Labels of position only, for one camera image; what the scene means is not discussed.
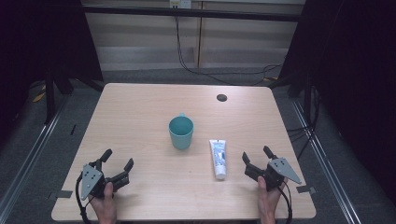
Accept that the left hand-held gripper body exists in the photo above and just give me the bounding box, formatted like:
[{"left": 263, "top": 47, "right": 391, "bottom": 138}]
[{"left": 79, "top": 159, "right": 131, "bottom": 201}]

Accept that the black horizontal metal bar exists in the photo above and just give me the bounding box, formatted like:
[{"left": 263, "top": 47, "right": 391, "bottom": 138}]
[{"left": 81, "top": 5, "right": 303, "bottom": 23}]

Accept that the teal plastic cup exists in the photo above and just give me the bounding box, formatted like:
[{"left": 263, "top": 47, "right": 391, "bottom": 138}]
[{"left": 168, "top": 112, "right": 195, "bottom": 151}]

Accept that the person's left hand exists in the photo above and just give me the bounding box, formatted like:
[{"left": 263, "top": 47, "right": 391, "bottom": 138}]
[{"left": 88, "top": 181, "right": 118, "bottom": 224}]

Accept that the white blue toothpaste tube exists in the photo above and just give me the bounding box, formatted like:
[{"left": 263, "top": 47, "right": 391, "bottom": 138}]
[{"left": 208, "top": 138, "right": 228, "bottom": 181}]

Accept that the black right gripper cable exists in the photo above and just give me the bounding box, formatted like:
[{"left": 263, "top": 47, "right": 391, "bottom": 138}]
[{"left": 276, "top": 180, "right": 294, "bottom": 224}]

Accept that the yellow floor tape strip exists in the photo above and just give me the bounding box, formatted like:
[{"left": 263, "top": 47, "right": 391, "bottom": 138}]
[{"left": 31, "top": 83, "right": 48, "bottom": 104}]

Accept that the long black wall cable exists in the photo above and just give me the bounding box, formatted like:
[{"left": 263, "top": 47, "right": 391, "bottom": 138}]
[{"left": 174, "top": 7, "right": 284, "bottom": 87}]

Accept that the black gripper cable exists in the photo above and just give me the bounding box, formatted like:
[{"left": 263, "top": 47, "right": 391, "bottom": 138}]
[
  {"left": 75, "top": 173, "right": 93, "bottom": 224},
  {"left": 276, "top": 180, "right": 294, "bottom": 224}
]

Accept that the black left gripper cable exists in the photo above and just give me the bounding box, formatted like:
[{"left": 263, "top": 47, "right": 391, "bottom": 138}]
[{"left": 75, "top": 173, "right": 93, "bottom": 224}]

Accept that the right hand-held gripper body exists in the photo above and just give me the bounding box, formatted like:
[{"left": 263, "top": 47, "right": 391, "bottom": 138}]
[{"left": 244, "top": 156, "right": 303, "bottom": 191}]

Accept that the grey tape piece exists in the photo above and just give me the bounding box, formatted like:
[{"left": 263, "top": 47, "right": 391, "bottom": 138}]
[
  {"left": 295, "top": 184, "right": 318, "bottom": 195},
  {"left": 47, "top": 189, "right": 74, "bottom": 201}
]

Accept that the black curtain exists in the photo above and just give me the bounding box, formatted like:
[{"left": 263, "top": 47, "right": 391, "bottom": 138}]
[
  {"left": 277, "top": 0, "right": 396, "bottom": 206},
  {"left": 0, "top": 0, "right": 105, "bottom": 147}
]

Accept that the person's right hand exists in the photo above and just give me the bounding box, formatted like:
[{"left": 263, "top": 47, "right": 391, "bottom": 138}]
[{"left": 257, "top": 175, "right": 290, "bottom": 224}]

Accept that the black metal stand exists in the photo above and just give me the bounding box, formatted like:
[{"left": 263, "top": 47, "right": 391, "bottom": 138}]
[
  {"left": 43, "top": 66, "right": 76, "bottom": 125},
  {"left": 288, "top": 69, "right": 316, "bottom": 129}
]

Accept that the bundle of black floor cables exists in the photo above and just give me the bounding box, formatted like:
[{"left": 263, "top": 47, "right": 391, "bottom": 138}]
[{"left": 286, "top": 85, "right": 322, "bottom": 161}]

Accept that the silver floor rail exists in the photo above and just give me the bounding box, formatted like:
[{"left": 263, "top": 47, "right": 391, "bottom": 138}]
[
  {"left": 290, "top": 98, "right": 363, "bottom": 224},
  {"left": 0, "top": 96, "right": 70, "bottom": 220}
]

